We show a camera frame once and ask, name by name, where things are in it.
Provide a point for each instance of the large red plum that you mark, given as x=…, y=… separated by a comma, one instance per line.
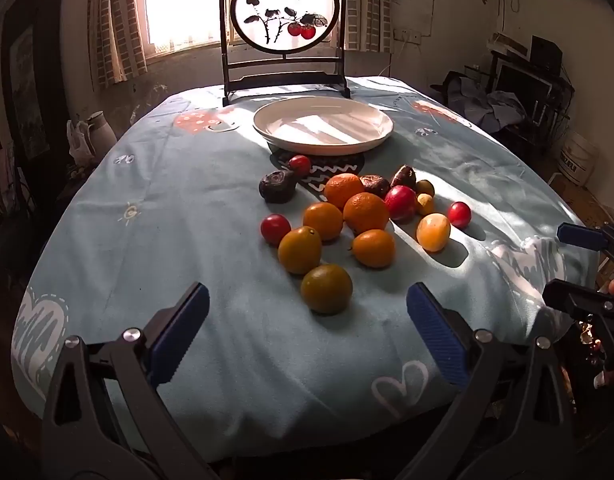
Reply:
x=400, y=204

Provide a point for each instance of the small yellow fruit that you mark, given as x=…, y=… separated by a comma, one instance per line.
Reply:
x=425, y=205
x=425, y=187

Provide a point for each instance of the black monitor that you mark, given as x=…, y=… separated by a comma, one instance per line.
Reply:
x=522, y=85

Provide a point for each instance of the white round plate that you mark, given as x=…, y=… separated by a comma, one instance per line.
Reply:
x=322, y=125

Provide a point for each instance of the white wall socket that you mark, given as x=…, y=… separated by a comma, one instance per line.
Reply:
x=407, y=36

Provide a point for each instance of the pile of grey clothes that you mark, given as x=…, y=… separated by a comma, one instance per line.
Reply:
x=492, y=107

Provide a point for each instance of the dark wrinkled passion fruit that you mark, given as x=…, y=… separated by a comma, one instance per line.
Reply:
x=277, y=188
x=403, y=177
x=376, y=185

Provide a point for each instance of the person's right hand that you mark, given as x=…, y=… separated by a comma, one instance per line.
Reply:
x=612, y=379

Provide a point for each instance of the black box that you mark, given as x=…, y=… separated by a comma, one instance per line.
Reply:
x=546, y=55

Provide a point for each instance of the bright window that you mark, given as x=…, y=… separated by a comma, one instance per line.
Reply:
x=182, y=5

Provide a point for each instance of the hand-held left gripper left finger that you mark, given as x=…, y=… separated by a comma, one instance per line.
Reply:
x=182, y=330

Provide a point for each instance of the checked beige curtain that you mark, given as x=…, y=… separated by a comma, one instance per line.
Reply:
x=114, y=35
x=369, y=5

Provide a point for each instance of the white plastic bag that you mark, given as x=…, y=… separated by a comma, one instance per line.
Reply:
x=77, y=145

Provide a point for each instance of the white jug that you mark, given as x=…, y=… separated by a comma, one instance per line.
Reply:
x=102, y=132

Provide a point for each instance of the yellowish tangerine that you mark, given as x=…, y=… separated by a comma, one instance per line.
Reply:
x=326, y=290

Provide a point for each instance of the white plastic bucket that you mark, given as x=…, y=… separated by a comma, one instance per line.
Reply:
x=577, y=160

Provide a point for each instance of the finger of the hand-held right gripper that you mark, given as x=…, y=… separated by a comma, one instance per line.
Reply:
x=579, y=235
x=572, y=300

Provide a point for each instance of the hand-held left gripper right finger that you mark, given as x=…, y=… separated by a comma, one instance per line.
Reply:
x=437, y=330

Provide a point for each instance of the orange tangerine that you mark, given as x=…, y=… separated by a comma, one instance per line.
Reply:
x=342, y=187
x=300, y=250
x=365, y=213
x=373, y=248
x=322, y=221

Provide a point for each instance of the small red plum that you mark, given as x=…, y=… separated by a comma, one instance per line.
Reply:
x=459, y=214
x=275, y=230

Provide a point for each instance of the small red tomato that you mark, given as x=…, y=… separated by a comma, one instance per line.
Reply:
x=300, y=165

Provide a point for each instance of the large yellow fruit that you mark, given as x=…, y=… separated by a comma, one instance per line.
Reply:
x=433, y=232

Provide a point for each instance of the black patterned placemat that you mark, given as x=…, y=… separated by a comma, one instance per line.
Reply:
x=332, y=167

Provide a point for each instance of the blue printed tablecloth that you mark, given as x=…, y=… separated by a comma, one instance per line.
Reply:
x=212, y=240

